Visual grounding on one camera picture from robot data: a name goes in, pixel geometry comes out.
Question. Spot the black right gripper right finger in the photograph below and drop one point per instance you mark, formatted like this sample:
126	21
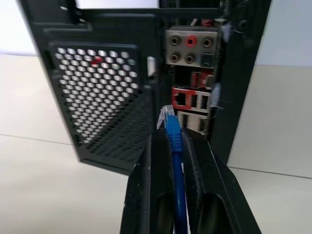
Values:
219	195

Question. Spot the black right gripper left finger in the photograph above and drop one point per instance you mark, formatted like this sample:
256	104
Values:
146	195

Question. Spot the black computer tower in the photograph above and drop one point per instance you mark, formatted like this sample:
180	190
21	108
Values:
102	92

